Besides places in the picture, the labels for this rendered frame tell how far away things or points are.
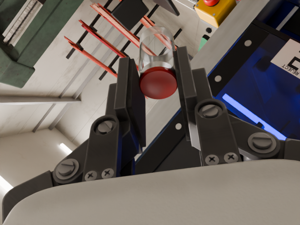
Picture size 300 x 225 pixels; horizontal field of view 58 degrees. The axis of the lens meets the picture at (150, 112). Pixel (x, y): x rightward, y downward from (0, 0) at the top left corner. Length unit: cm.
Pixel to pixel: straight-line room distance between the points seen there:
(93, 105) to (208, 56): 827
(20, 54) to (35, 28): 33
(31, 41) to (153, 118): 271
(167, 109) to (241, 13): 28
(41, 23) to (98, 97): 579
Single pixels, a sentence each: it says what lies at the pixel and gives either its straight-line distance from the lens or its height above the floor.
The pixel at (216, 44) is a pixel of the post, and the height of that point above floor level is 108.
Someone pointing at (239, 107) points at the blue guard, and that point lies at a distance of 60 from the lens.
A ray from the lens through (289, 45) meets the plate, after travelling 64.
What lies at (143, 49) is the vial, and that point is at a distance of 16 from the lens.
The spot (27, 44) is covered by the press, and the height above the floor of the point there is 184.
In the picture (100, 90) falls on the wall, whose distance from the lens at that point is 878.
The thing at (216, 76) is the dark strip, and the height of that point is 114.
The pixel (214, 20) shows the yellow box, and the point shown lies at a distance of 71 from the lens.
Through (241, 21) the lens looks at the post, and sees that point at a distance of 68.
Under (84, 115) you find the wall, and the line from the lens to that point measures 898.
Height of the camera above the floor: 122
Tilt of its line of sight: 7 degrees up
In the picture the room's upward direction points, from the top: 141 degrees counter-clockwise
